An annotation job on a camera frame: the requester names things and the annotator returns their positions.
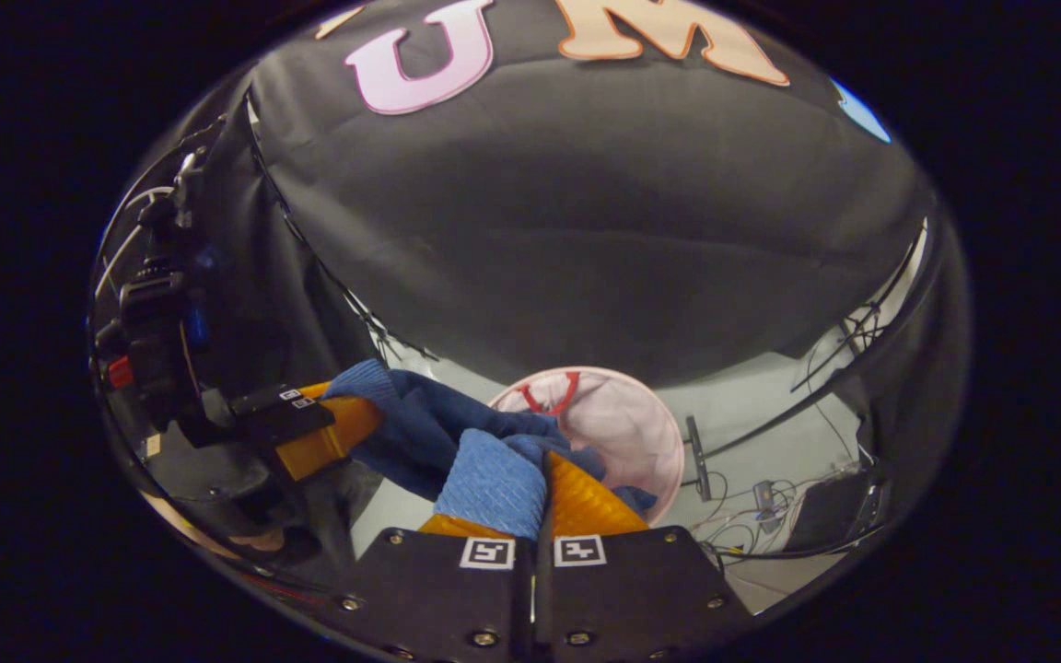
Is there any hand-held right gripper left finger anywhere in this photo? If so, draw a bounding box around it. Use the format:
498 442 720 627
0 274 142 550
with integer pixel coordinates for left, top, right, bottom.
332 502 542 663

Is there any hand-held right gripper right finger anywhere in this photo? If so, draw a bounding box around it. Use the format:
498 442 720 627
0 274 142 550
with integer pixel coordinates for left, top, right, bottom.
538 451 757 662

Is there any blue corduroy jacket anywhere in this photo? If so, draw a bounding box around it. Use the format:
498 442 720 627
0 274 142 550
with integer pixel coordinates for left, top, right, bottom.
321 359 659 541

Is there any pink laundry hamper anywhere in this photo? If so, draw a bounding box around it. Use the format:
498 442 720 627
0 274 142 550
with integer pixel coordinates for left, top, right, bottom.
487 366 686 528

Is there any black clothes rack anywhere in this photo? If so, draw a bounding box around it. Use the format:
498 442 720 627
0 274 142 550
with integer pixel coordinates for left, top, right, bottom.
682 212 941 503

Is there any black box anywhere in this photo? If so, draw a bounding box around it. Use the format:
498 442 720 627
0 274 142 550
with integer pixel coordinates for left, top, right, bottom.
787 471 874 553

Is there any black backdrop cloth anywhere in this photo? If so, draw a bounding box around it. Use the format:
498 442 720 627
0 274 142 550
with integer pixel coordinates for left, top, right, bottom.
125 0 974 553

